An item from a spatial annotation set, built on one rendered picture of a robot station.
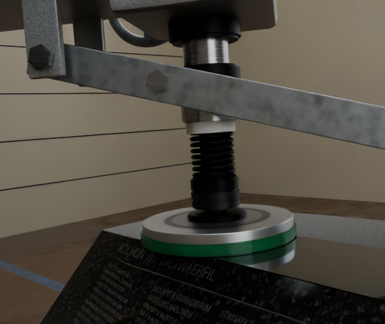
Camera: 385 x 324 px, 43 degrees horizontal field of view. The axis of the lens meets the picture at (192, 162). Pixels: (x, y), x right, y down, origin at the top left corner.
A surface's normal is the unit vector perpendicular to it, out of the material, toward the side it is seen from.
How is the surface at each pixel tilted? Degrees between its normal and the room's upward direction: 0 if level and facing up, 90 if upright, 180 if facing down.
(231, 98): 90
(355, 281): 0
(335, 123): 90
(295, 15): 90
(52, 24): 90
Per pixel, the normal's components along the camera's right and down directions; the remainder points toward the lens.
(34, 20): -0.18, 0.09
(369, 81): -0.72, 0.11
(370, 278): -0.07, -0.99
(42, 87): 0.69, 0.00
